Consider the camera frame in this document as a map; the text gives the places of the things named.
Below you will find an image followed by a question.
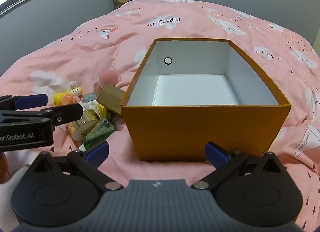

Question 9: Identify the pink printed blanket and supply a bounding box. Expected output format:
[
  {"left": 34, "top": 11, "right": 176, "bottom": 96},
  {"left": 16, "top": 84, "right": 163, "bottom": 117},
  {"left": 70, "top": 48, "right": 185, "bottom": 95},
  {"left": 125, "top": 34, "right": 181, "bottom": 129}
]
[{"left": 0, "top": 0, "right": 320, "bottom": 232}]

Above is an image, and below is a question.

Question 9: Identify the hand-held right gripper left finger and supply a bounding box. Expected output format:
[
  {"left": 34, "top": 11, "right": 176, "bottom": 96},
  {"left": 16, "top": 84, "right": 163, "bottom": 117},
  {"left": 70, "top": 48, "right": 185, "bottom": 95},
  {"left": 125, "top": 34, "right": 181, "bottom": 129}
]
[{"left": 31, "top": 141, "right": 123, "bottom": 190}]

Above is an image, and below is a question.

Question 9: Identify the pink round sponge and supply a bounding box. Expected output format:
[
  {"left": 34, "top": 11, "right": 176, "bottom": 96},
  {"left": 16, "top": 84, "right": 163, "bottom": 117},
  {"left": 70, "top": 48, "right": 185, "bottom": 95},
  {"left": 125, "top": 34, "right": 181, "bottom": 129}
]
[{"left": 99, "top": 70, "right": 118, "bottom": 86}]

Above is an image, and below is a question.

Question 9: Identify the yellow egg-shaped bottle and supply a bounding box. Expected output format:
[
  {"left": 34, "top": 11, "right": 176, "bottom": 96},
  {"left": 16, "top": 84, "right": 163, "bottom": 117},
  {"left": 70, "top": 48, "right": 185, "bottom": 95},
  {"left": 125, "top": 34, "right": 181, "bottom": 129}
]
[{"left": 53, "top": 93, "right": 75, "bottom": 107}]

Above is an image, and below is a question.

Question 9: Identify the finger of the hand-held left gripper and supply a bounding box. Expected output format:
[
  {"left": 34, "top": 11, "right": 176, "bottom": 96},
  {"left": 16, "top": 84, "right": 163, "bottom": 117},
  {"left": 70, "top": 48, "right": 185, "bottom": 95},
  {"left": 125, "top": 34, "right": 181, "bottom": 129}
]
[
  {"left": 0, "top": 104, "right": 84, "bottom": 129},
  {"left": 0, "top": 94, "right": 49, "bottom": 112}
]

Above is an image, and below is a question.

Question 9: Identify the green glitter bottle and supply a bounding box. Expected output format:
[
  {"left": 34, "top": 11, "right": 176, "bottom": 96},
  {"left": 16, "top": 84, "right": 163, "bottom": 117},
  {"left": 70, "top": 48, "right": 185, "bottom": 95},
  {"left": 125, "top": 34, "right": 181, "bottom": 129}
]
[{"left": 83, "top": 118, "right": 116, "bottom": 150}]

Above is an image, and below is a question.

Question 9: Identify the small brown cardboard box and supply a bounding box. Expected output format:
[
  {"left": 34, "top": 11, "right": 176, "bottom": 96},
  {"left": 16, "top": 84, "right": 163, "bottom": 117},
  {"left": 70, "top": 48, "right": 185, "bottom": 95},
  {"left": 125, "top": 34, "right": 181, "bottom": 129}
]
[{"left": 96, "top": 83, "right": 126, "bottom": 116}]

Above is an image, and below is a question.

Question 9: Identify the yellow packet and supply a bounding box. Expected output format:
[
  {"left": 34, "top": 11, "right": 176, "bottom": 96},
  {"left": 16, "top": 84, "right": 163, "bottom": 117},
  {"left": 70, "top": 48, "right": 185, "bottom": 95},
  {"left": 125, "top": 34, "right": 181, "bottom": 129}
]
[{"left": 96, "top": 104, "right": 112, "bottom": 118}]

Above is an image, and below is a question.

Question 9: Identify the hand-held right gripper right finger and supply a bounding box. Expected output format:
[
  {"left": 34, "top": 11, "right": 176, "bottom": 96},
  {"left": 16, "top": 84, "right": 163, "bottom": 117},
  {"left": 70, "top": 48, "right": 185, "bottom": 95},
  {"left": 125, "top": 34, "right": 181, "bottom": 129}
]
[{"left": 191, "top": 141, "right": 287, "bottom": 190}]

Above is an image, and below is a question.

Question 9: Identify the white patterned packet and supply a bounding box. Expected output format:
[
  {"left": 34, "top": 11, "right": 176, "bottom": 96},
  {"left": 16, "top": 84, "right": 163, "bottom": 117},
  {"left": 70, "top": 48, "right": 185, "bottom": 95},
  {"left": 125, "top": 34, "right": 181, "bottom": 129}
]
[{"left": 77, "top": 102, "right": 100, "bottom": 113}]

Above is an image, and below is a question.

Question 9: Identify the orange cardboard box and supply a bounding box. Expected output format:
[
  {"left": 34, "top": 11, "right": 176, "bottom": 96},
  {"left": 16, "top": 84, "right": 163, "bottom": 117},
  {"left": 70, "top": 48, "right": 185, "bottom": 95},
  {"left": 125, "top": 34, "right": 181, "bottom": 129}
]
[{"left": 121, "top": 38, "right": 292, "bottom": 163}]

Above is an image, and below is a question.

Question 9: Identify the gold round tin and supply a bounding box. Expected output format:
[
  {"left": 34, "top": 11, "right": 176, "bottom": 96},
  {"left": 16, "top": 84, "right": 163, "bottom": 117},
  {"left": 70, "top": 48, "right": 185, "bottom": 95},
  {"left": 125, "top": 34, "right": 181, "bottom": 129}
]
[{"left": 67, "top": 112, "right": 99, "bottom": 141}]

